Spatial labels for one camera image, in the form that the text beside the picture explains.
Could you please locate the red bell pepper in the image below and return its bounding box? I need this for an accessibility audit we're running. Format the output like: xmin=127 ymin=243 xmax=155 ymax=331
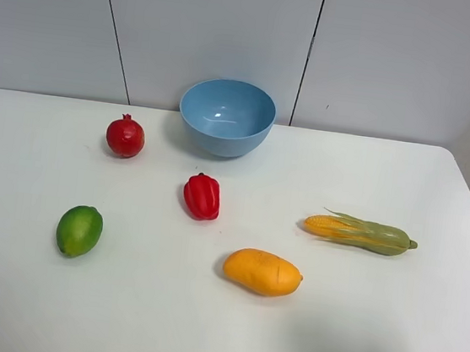
xmin=183 ymin=172 xmax=220 ymax=220

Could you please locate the corn cob with husk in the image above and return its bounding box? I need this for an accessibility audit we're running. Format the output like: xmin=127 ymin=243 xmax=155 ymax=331
xmin=303 ymin=210 xmax=419 ymax=257

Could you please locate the orange mango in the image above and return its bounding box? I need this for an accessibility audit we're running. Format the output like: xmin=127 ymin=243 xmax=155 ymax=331
xmin=222 ymin=248 xmax=303 ymax=297

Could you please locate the red pomegranate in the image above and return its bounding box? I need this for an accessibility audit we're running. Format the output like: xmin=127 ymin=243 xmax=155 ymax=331
xmin=105 ymin=113 xmax=145 ymax=159

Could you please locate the green lime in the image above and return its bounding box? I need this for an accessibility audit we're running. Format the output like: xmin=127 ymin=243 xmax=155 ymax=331
xmin=55 ymin=205 xmax=103 ymax=257

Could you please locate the blue plastic bowl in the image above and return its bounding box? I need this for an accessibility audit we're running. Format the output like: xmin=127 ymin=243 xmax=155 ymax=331
xmin=179 ymin=79 xmax=277 ymax=158

